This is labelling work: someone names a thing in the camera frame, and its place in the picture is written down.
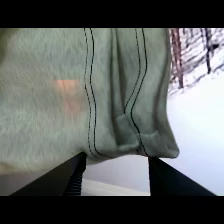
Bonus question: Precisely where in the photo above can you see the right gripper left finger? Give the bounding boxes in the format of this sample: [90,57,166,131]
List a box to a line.
[10,151,88,197]

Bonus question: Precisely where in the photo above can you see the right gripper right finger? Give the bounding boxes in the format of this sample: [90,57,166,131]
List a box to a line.
[147,156,216,197]

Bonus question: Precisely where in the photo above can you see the pale green garment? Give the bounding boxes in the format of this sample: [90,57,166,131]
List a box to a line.
[0,27,180,196]

